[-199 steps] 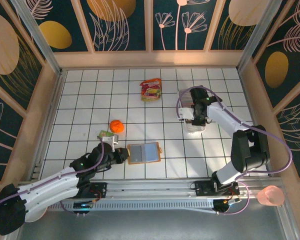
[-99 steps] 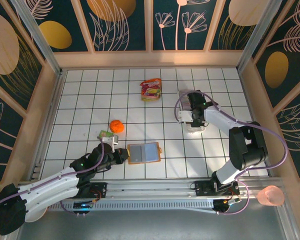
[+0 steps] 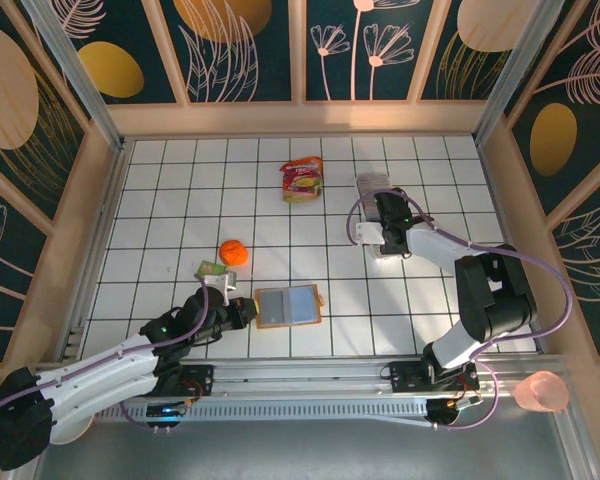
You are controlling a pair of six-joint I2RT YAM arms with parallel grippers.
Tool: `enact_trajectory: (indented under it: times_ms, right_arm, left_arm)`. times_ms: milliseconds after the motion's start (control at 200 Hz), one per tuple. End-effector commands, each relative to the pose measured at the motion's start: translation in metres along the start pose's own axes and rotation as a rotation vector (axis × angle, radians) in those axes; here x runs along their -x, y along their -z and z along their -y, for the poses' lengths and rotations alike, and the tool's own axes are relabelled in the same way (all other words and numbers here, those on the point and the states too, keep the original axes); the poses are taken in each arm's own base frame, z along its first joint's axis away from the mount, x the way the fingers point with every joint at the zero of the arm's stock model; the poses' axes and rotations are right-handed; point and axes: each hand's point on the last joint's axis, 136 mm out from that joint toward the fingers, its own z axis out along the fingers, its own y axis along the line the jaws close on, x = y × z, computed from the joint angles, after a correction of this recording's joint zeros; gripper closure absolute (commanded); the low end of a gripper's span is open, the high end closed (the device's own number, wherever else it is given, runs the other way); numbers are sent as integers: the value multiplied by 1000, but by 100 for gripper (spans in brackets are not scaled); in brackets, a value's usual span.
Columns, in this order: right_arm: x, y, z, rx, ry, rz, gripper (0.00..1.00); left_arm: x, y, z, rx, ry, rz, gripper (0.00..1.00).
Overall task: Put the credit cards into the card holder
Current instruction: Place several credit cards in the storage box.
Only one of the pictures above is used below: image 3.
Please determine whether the orange card holder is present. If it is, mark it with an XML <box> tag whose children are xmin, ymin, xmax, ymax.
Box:
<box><xmin>253</xmin><ymin>283</ymin><xmax>325</xmax><ymax>330</ymax></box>

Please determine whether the white card tray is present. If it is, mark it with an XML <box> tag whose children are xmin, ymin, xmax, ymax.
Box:
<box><xmin>354</xmin><ymin>172</ymin><xmax>411</xmax><ymax>265</ymax></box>

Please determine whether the stack of credit cards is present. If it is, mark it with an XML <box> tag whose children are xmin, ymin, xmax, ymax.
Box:
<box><xmin>356</xmin><ymin>173</ymin><xmax>392</xmax><ymax>221</ymax></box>

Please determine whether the green snack packet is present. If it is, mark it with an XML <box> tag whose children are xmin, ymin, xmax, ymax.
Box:
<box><xmin>194</xmin><ymin>260</ymin><xmax>227</xmax><ymax>279</ymax></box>

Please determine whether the orange fruit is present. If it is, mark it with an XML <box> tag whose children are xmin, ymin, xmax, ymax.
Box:
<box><xmin>218</xmin><ymin>239</ymin><xmax>249</xmax><ymax>267</ymax></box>

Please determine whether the black controller box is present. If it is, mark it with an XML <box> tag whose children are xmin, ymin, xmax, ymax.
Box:
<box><xmin>146</xmin><ymin>400</ymin><xmax>188</xmax><ymax>433</ymax></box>
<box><xmin>425</xmin><ymin>398</ymin><xmax>464</xmax><ymax>432</ymax></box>

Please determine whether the red snack packet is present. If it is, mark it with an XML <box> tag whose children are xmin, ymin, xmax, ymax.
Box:
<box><xmin>279</xmin><ymin>156</ymin><xmax>325</xmax><ymax>205</ymax></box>

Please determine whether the white bowl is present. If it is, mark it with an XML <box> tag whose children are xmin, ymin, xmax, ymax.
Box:
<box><xmin>49</xmin><ymin>414</ymin><xmax>94</xmax><ymax>446</ymax></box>

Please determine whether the pink plastic cup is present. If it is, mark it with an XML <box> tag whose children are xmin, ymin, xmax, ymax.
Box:
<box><xmin>511</xmin><ymin>370</ymin><xmax>571</xmax><ymax>414</ymax></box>

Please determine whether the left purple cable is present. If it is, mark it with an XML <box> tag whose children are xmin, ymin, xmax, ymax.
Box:
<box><xmin>0</xmin><ymin>284</ymin><xmax>212</xmax><ymax>459</ymax></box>

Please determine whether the purple cable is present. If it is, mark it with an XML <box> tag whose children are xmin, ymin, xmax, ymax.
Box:
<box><xmin>346</xmin><ymin>188</ymin><xmax>575</xmax><ymax>431</ymax></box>
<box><xmin>0</xmin><ymin>284</ymin><xmax>212</xmax><ymax>459</ymax></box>

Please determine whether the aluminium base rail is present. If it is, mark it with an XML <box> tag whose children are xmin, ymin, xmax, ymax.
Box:
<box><xmin>179</xmin><ymin>356</ymin><xmax>571</xmax><ymax>400</ymax></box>

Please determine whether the white slotted cable duct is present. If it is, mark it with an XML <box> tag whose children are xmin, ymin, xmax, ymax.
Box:
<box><xmin>95</xmin><ymin>398</ymin><xmax>431</xmax><ymax>424</ymax></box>

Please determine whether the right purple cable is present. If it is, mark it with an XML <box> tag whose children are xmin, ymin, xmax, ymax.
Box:
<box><xmin>346</xmin><ymin>188</ymin><xmax>575</xmax><ymax>431</ymax></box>

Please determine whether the aluminium frame post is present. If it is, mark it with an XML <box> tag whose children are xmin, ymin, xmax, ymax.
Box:
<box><xmin>472</xmin><ymin>0</ymin><xmax>582</xmax><ymax>147</ymax></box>
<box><xmin>22</xmin><ymin>0</ymin><xmax>128</xmax><ymax>152</ymax></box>

